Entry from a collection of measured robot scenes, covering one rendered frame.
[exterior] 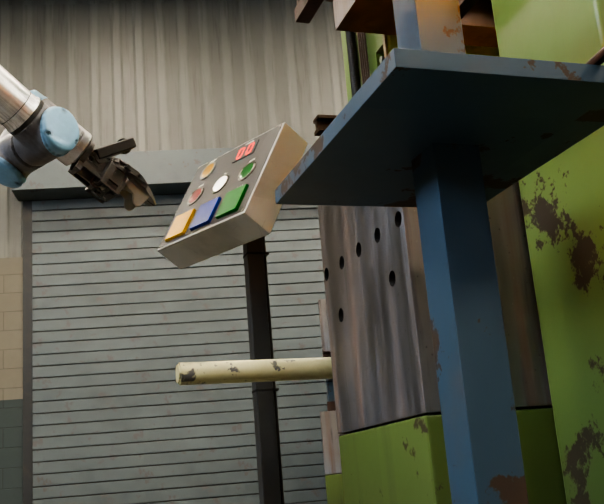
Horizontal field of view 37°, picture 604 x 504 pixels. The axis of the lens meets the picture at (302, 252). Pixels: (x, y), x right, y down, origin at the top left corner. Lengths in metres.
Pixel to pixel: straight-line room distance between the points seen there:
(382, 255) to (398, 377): 0.20
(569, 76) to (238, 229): 1.16
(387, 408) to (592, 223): 0.43
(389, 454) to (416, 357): 0.19
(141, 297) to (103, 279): 0.45
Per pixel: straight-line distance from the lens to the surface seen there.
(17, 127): 1.82
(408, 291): 1.34
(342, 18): 1.83
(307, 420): 9.45
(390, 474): 1.44
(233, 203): 1.97
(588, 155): 1.31
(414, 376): 1.33
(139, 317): 9.59
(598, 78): 0.96
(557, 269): 1.36
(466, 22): 1.80
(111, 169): 2.04
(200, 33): 10.76
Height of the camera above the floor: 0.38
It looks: 15 degrees up
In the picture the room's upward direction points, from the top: 5 degrees counter-clockwise
